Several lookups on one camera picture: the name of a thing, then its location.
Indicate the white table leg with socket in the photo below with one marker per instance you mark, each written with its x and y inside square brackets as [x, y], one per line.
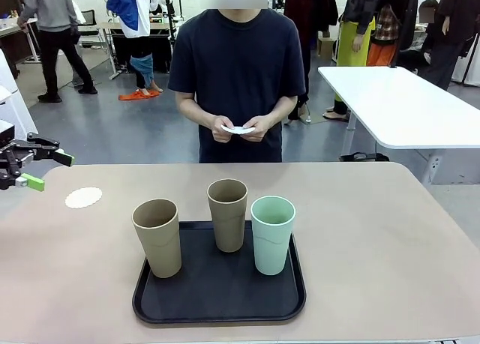
[433, 168]

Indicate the person in navy t-shirt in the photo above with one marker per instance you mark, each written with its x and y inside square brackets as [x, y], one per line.
[236, 66]

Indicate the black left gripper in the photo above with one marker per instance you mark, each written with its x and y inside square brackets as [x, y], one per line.
[11, 158]

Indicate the orange cloth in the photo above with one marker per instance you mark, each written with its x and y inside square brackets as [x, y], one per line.
[137, 96]

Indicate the person's right forearm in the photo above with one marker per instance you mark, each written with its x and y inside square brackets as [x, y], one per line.
[191, 108]

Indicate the white table top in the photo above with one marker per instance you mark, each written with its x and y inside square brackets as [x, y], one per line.
[405, 104]

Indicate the white perforated air purifier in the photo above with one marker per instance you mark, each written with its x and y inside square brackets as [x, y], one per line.
[15, 108]

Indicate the person's left forearm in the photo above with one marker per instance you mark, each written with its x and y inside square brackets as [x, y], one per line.
[281, 108]

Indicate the mint green plastic cup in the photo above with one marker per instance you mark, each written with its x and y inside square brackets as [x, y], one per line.
[272, 254]

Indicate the light tan plastic cup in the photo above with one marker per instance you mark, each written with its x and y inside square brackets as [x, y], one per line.
[161, 246]

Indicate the person's right hand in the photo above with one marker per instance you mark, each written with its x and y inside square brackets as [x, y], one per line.
[222, 132]

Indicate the mannequin with blue white jacket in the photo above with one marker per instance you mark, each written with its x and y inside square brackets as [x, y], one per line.
[131, 14]

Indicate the black hanging coat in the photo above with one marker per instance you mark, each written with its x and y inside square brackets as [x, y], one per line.
[407, 14]

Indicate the dark tan plastic cup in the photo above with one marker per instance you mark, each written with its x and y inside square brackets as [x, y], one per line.
[228, 231]

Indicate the brown cardboard box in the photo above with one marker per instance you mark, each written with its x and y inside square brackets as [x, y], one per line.
[325, 48]

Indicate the black plastic serving tray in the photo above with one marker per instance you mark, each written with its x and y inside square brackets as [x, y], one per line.
[217, 295]

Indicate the mannequin in dark long coat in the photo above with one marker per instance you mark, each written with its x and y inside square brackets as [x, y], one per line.
[453, 21]

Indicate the seated person in background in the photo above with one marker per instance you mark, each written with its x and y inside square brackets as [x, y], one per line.
[427, 29]

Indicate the wooden desk with white legs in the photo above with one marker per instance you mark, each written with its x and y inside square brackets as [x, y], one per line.
[157, 26]

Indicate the black office chair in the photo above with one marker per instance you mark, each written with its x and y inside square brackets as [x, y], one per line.
[90, 20]

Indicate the light wooden work table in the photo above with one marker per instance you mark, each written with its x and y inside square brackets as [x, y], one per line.
[9, 25]

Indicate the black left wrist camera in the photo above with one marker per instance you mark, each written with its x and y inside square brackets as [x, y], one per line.
[5, 132]

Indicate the black tripod stand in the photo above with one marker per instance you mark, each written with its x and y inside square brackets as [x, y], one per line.
[171, 18]

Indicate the mannequin with orange trousers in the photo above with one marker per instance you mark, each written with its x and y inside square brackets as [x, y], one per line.
[382, 53]

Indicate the white table leg black foot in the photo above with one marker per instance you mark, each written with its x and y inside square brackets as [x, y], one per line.
[351, 134]

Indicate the person's left hand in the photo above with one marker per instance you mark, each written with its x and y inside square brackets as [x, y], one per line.
[260, 128]

